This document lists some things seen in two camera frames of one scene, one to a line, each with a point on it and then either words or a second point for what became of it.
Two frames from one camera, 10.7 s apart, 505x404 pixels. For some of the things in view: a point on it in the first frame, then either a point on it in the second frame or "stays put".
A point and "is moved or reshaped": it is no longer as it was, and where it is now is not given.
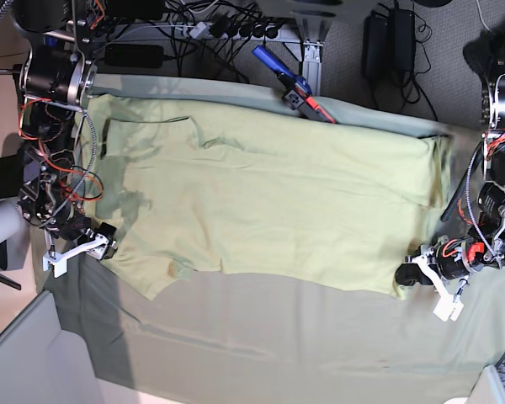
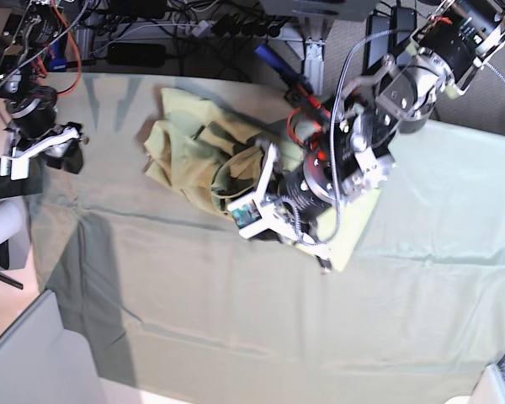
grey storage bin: [38, 362] stays put
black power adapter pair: [389, 45] stays put
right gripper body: [454, 257] → [300, 200]
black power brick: [135, 55] stays put
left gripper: [71, 228] → [59, 143]
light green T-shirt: [195, 186] is moved or reshaped
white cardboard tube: [1, 222] stays put
